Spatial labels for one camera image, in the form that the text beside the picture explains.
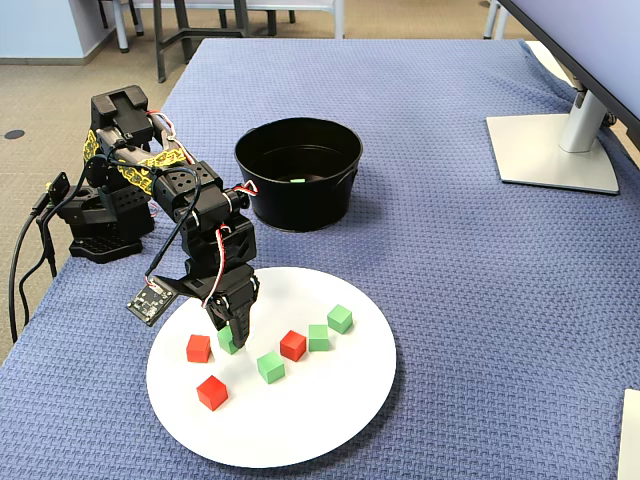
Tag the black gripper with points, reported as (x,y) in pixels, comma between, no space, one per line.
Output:
(235,296)

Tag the red cube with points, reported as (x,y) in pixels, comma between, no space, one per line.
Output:
(293,346)
(198,349)
(212,394)

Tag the white round plate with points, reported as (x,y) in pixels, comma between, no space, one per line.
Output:
(300,425)

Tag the black metal bucket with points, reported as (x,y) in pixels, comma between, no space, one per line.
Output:
(300,210)

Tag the black controller board holder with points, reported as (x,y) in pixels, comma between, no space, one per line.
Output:
(61,186)

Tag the blue woven tablecloth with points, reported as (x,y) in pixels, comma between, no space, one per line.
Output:
(450,280)

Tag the black round floor cover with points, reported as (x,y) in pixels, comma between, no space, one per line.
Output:
(14,134)

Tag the dark chair legs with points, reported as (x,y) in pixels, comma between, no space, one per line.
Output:
(272,20)

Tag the light grey chair leg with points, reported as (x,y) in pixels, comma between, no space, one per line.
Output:
(123,35)

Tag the light grey table leg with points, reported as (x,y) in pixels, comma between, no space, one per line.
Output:
(339,22)

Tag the silver monitor stand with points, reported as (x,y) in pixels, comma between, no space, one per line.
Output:
(545,160)

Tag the white furniture legs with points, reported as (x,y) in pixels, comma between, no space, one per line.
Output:
(489,22)

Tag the white flat board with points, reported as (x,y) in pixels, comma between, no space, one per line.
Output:
(631,435)

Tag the computer monitor screen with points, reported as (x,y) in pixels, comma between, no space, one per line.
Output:
(600,30)

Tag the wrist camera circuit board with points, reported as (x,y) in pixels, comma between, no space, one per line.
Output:
(150,302)

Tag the dark grey table frame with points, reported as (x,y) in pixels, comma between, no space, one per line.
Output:
(160,55)

